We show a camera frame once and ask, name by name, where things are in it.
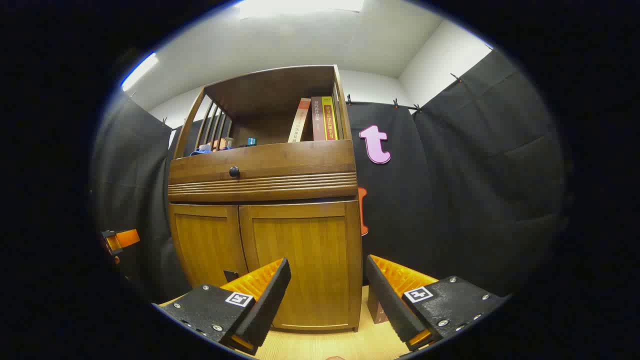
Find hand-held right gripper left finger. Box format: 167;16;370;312
152;257;292;357

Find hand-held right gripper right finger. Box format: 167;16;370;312
364;254;511;352

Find wooden cabinet door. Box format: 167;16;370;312
168;203;251;296
238;200;363;332

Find wooden double-door shoe cabinet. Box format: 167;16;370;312
167;64;363;333

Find wooden cabinet drawer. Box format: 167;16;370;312
167;140;359;203

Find brown cardboard box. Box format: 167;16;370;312
367;286;392;324

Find black backdrop cloth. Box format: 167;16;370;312
90;47;568;303

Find small ceiling light strip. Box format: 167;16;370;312
120;52;160;92

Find tan book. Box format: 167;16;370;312
287;97;312;144

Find yellow book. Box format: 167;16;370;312
321;96;339;141

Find brown book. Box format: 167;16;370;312
311;96;327;142

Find large ceiling light panel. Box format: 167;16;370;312
235;0;366;21

